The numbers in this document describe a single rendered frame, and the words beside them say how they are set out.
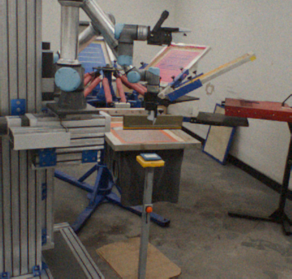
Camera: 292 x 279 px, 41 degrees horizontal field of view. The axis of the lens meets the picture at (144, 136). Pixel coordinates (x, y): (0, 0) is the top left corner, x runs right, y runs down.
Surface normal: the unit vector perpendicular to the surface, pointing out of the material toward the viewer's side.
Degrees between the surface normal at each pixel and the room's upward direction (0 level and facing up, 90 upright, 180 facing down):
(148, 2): 90
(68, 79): 98
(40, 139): 90
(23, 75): 90
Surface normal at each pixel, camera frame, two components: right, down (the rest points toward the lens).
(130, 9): 0.32, 0.26
